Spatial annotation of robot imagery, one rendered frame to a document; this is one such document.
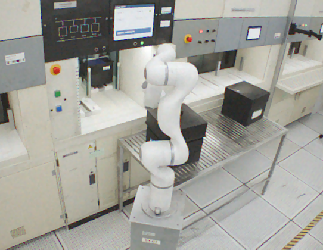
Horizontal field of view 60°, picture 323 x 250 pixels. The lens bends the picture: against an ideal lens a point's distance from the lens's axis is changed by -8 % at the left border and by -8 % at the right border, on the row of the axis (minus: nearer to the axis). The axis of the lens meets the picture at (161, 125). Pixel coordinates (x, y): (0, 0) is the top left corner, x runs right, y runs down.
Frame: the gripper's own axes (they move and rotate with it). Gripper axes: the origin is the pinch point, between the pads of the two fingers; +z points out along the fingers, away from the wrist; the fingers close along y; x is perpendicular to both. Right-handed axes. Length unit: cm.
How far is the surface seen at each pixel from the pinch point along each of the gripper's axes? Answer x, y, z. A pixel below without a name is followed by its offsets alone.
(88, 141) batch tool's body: 54, 29, -14
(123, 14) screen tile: -21, 32, -56
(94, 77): 23, 84, -13
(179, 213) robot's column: 39, -48, 7
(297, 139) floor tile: -86, 43, 238
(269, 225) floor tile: 16, -43, 137
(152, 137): 22.1, 4.5, 3.9
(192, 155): 12.8, -13.7, 23.7
